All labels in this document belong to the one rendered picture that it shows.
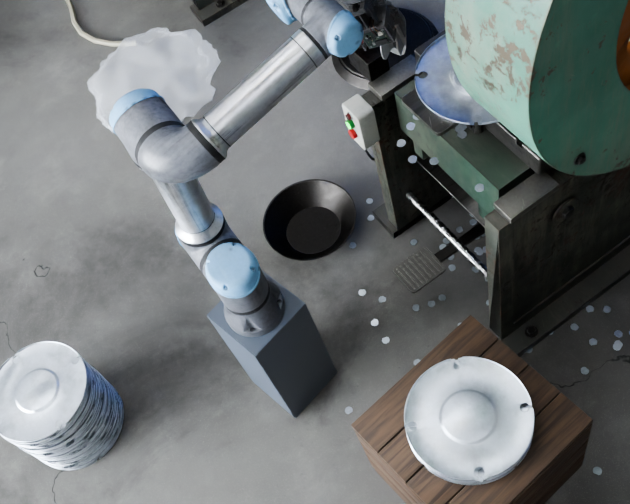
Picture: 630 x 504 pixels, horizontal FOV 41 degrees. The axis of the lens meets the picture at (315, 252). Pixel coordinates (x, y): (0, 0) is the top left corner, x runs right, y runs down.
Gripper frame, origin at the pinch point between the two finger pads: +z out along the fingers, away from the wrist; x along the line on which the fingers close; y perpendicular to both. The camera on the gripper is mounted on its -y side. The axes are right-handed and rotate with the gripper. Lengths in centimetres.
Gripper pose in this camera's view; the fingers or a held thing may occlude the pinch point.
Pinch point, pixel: (400, 47)
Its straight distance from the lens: 193.0
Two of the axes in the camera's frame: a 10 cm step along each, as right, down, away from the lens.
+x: 8.6, -1.5, -4.9
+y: -1.2, 8.7, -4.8
